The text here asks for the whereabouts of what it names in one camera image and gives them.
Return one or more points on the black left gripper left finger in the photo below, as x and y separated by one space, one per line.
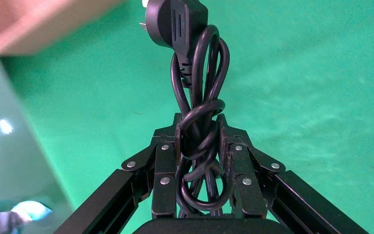
164 161

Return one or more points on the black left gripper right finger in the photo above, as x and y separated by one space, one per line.
242 164

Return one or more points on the brown cardboard box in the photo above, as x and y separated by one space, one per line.
29 25

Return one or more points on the green tablecloth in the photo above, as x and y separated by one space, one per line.
303 97

